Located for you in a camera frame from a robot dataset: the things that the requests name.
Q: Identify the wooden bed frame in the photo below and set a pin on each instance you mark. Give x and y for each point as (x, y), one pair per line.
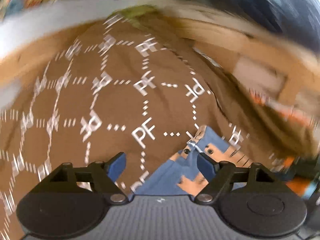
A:
(260, 60)

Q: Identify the orange patchwork blanket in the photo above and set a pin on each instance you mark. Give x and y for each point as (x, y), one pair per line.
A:
(297, 130)

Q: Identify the brown PF patterned duvet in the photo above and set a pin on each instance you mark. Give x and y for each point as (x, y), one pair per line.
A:
(128, 84)

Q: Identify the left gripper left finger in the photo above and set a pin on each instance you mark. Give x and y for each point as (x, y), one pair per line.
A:
(104, 176)

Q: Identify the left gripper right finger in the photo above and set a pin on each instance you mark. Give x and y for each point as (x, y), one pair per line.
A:
(219, 177)

